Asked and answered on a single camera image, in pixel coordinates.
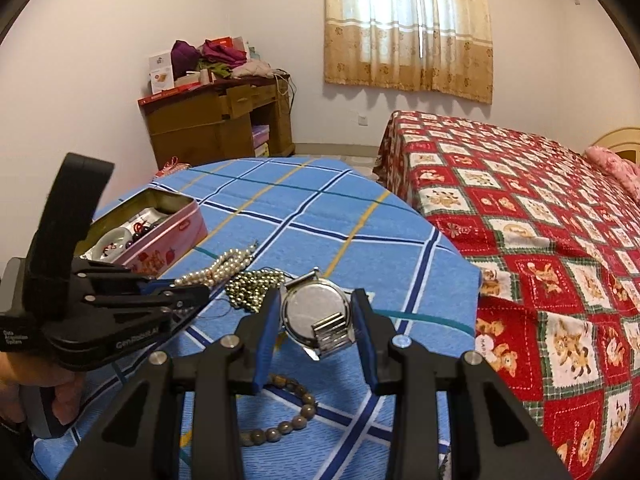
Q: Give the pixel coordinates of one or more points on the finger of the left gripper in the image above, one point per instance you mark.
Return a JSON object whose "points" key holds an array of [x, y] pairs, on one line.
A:
{"points": [[154, 287], [189, 297]]}

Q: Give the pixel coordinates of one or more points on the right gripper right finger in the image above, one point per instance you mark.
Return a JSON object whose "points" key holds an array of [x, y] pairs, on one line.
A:
{"points": [[373, 335]]}

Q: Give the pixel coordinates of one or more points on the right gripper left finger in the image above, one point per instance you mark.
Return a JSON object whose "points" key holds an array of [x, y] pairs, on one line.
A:
{"points": [[258, 333]]}

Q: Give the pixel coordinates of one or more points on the pale green jade bangle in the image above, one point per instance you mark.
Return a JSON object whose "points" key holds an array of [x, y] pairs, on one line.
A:
{"points": [[110, 246]]}

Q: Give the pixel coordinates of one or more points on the silver metal wristwatch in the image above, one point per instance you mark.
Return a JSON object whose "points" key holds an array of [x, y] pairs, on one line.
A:
{"points": [[316, 314]]}

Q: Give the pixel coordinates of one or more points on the person's left hand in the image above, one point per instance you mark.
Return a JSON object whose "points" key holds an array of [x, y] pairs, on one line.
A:
{"points": [[22, 370]]}

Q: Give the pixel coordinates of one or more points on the pink metal tin box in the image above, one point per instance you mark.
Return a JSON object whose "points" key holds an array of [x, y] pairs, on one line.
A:
{"points": [[164, 225]]}

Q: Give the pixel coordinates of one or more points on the blue plaid tablecloth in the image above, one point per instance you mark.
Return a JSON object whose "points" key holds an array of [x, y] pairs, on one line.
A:
{"points": [[302, 215]]}

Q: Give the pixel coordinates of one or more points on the clothes pile on floor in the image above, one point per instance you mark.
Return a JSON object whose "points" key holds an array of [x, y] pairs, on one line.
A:
{"points": [[171, 167]]}

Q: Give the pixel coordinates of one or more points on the brown wooden desk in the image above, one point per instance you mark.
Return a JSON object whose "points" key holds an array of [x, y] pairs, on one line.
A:
{"points": [[204, 123]]}

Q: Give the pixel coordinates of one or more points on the red patterned bed quilt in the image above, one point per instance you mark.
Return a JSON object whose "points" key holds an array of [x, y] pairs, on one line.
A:
{"points": [[557, 242]]}

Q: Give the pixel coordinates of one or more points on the white cardboard box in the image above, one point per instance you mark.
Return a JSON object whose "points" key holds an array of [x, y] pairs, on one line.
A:
{"points": [[161, 73]]}

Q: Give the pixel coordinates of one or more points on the clothes pile on desk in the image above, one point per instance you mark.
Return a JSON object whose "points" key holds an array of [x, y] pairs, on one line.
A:
{"points": [[219, 59]]}

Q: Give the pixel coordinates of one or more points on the pink floral pillow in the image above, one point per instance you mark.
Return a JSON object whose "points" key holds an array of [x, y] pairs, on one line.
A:
{"points": [[626, 173]]}

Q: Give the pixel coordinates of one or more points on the beige window curtain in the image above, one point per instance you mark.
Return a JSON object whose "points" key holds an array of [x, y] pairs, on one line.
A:
{"points": [[411, 46]]}

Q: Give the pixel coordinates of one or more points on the cream wooden headboard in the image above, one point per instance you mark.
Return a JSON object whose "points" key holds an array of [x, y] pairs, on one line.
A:
{"points": [[625, 142]]}

